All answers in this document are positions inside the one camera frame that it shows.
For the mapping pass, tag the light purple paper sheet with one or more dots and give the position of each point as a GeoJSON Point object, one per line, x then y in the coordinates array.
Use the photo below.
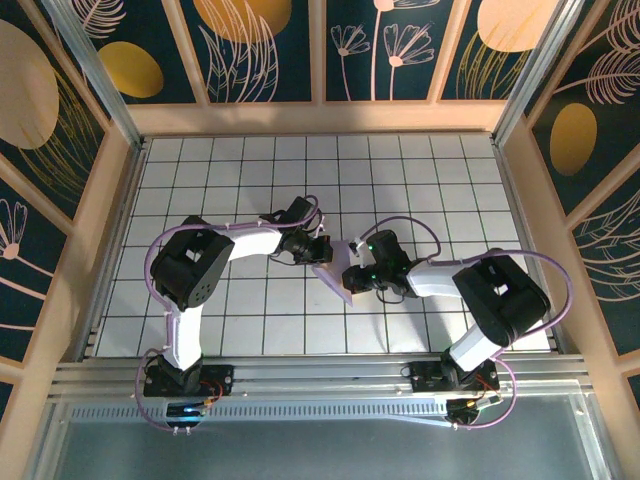
{"type": "Point", "coordinates": [332, 270]}

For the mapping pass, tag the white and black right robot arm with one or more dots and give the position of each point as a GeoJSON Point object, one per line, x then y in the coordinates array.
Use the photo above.
{"type": "Point", "coordinates": [432, 280]}

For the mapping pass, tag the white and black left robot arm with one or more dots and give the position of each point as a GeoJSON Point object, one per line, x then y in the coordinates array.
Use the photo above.
{"type": "Point", "coordinates": [250, 245]}

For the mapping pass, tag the grey metal sheet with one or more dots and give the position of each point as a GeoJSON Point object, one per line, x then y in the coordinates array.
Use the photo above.
{"type": "Point", "coordinates": [320, 450]}

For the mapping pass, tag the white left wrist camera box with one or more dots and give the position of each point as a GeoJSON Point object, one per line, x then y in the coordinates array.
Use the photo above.
{"type": "Point", "coordinates": [320, 227]}

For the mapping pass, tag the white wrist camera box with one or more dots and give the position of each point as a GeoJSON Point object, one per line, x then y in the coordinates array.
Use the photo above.
{"type": "Point", "coordinates": [359, 245]}
{"type": "Point", "coordinates": [320, 227]}

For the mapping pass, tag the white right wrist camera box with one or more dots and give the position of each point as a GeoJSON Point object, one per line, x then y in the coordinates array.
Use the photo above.
{"type": "Point", "coordinates": [359, 245]}

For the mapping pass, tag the aluminium mounting rail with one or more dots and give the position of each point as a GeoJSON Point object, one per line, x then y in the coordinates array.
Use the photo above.
{"type": "Point", "coordinates": [320, 372]}

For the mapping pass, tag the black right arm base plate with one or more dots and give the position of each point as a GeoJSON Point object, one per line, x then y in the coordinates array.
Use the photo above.
{"type": "Point", "coordinates": [425, 377]}

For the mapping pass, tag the aluminium side rail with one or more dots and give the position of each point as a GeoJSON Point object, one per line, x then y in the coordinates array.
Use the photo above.
{"type": "Point", "coordinates": [517, 200]}
{"type": "Point", "coordinates": [114, 250]}

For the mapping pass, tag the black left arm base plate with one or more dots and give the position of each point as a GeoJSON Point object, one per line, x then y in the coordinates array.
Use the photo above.
{"type": "Point", "coordinates": [220, 380]}

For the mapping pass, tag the teal wall panel pink flowers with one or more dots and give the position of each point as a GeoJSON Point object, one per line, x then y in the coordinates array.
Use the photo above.
{"type": "Point", "coordinates": [415, 85]}

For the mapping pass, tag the teal wall panel orange circle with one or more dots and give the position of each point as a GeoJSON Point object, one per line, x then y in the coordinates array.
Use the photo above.
{"type": "Point", "coordinates": [295, 60]}

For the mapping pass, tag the aluminium frame post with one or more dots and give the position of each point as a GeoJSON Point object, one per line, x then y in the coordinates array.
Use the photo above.
{"type": "Point", "coordinates": [104, 85]}
{"type": "Point", "coordinates": [534, 75]}

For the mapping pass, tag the teal wall panel cream circle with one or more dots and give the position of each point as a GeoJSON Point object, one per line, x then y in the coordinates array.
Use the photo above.
{"type": "Point", "coordinates": [465, 30]}

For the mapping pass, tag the teal wall panel leaf outlines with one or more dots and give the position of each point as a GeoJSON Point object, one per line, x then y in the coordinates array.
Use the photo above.
{"type": "Point", "coordinates": [620, 310]}

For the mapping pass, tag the teal wall panel yellow oval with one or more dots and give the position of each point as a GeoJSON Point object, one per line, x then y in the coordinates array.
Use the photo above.
{"type": "Point", "coordinates": [165, 30]}
{"type": "Point", "coordinates": [615, 150]}

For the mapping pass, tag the teal wall panel white flower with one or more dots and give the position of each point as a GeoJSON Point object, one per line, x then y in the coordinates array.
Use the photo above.
{"type": "Point", "coordinates": [30, 310]}

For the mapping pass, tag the teal wall panel cream disc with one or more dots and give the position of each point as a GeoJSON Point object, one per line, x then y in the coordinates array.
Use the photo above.
{"type": "Point", "coordinates": [30, 165]}

